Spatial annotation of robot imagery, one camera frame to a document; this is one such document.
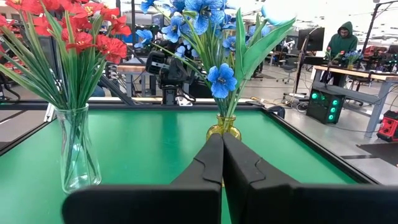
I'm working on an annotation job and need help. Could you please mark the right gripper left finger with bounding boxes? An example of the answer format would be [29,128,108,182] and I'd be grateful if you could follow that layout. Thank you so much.
[61,133,224,224]

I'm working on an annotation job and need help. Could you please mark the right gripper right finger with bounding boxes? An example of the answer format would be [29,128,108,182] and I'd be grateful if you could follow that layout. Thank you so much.
[222,133,398,224]

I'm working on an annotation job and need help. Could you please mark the blue artificial flower bunch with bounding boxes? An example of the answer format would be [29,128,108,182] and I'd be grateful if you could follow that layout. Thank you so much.
[133,0,218,118]
[183,0,271,119]

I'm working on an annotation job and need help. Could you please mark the white artificial tulip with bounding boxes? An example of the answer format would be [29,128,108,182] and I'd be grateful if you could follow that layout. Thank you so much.
[225,4,297,118]

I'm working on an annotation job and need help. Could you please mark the red artificial flower bunch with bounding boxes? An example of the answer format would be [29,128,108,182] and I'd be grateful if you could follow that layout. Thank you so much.
[0,0,94,184]
[30,0,133,184]

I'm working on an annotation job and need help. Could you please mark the yellow glass vase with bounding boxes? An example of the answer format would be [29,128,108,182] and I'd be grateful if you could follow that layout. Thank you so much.
[205,113,243,141]

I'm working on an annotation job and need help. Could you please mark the clear glass vase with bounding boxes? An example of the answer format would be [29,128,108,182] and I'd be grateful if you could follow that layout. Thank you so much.
[54,104,103,194]

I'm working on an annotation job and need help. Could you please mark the small vase with blue flowers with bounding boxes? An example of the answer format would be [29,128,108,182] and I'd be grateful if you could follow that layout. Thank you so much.
[343,49,363,70]

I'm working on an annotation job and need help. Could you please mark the green table mat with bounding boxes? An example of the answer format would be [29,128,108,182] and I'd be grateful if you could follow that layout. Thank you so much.
[0,108,358,224]

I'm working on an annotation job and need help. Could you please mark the black computer tower green fans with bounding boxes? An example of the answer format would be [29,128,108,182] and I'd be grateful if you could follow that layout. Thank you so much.
[306,86,346,124]

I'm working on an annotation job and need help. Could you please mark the red equipment box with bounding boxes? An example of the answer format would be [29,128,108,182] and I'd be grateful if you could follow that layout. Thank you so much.
[376,110,398,143]

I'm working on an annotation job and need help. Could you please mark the grey office chair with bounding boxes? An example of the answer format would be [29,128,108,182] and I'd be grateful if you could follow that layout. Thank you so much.
[276,58,296,85]

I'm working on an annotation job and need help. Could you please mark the wooden workbench grey legs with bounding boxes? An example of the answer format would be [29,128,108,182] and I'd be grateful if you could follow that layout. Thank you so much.
[310,65,398,138]

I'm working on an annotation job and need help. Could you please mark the black computer monitor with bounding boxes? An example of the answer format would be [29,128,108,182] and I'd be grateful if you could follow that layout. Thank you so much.
[297,27,326,52]

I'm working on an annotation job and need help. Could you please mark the person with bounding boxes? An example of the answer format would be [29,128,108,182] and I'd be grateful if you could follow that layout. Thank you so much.
[326,21,360,60]

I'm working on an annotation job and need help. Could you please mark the black metal table frame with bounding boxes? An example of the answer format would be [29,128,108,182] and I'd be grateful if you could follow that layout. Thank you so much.
[0,99,379,184]

